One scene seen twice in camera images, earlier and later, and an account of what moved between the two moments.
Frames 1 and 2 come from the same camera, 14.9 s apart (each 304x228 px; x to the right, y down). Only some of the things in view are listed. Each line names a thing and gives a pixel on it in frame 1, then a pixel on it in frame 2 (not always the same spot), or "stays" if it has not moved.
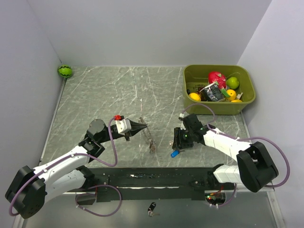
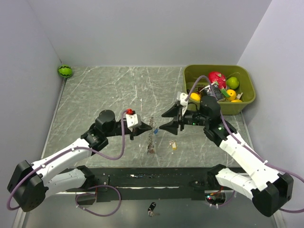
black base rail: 149,184 stays
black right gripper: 178,141 -> 172,126
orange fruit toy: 232,94 stays
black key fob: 151,208 stays
